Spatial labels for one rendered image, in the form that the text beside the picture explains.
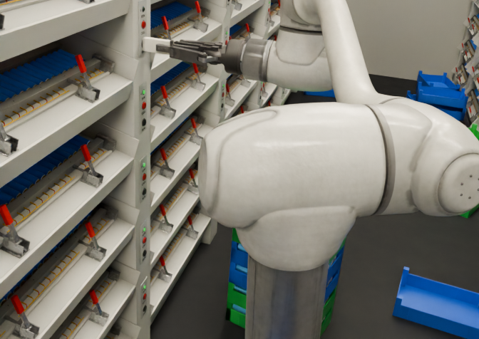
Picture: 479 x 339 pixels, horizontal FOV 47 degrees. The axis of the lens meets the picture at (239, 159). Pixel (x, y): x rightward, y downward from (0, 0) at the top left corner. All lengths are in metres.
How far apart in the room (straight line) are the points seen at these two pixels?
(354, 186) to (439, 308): 1.61
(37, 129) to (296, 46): 0.52
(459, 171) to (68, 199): 0.79
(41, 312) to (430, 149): 0.84
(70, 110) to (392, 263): 1.59
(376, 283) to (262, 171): 1.67
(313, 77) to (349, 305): 1.11
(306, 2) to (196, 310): 1.21
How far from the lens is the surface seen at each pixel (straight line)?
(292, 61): 1.14
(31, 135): 0.99
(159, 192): 1.58
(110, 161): 1.31
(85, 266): 1.30
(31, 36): 0.93
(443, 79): 4.30
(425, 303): 2.17
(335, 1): 1.01
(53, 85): 1.11
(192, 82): 1.83
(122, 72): 1.27
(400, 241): 2.49
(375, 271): 2.26
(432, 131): 0.63
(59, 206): 1.14
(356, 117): 0.61
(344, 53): 0.92
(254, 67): 1.17
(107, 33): 1.27
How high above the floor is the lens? 1.29
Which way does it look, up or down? 26 degrees down
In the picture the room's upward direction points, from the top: 5 degrees clockwise
